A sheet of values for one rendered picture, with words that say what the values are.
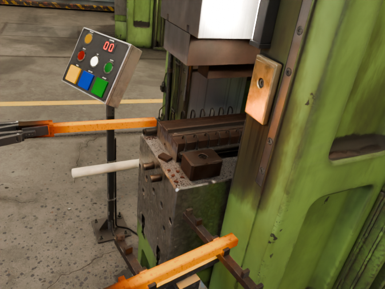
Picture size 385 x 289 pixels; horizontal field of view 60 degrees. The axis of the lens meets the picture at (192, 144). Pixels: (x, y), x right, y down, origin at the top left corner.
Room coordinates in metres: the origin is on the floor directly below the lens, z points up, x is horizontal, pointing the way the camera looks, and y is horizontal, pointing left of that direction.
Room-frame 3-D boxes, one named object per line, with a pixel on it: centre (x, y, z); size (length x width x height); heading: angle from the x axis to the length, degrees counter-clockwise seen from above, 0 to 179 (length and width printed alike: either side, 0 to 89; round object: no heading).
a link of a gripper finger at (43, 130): (0.85, 0.46, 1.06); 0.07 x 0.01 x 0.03; 118
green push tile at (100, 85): (1.39, 0.44, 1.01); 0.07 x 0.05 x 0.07; 54
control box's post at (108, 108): (1.54, 0.44, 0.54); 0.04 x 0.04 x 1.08; 29
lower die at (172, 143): (1.20, -0.08, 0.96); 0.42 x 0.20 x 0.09; 119
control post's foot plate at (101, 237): (1.55, 0.44, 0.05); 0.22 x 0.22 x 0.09; 29
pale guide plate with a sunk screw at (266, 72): (0.89, -0.17, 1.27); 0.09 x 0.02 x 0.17; 29
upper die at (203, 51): (1.20, -0.08, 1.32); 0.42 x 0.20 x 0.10; 119
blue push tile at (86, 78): (1.44, 0.52, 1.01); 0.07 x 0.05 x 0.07; 54
